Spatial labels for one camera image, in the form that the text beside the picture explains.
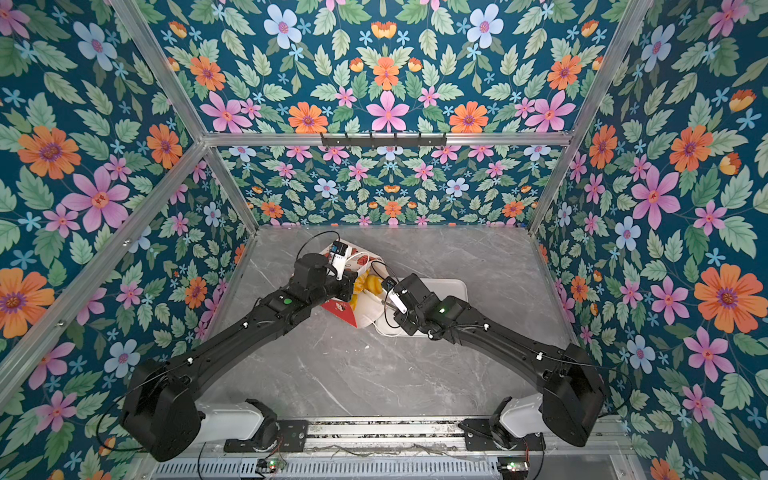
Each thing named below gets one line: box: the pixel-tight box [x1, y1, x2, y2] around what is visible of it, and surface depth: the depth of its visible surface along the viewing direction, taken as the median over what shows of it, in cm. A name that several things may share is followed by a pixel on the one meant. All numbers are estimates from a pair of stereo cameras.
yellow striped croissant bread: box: [364, 274, 383, 295], surface depth 95 cm
